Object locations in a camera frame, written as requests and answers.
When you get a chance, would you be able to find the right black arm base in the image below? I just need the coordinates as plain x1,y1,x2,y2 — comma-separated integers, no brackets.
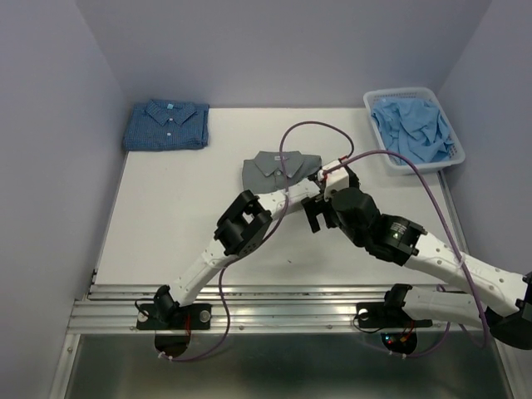
352,301,433,330

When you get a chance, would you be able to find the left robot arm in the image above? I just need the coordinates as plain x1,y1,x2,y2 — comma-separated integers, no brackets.
154,179,320,328

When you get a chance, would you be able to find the folded blue checked shirt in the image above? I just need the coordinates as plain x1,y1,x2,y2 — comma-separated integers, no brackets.
123,100,209,152

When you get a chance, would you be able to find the light blue crumpled shirt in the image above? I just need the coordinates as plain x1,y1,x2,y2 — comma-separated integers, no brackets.
371,97,454,165

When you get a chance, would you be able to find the grey long sleeve shirt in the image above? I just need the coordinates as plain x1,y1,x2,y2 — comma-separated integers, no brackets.
241,151,322,195

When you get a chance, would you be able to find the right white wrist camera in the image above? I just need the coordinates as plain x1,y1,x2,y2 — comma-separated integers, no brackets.
317,159,360,200

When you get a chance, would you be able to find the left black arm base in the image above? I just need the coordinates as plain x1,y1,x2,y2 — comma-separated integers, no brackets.
135,303,212,331

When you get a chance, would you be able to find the white plastic laundry basket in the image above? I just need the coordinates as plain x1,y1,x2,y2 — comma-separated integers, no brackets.
363,87,466,175

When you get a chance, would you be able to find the aluminium mounting rail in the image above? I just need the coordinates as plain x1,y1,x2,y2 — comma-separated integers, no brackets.
66,278,510,334

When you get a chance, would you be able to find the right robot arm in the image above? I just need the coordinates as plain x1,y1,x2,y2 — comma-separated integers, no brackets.
303,188,531,350

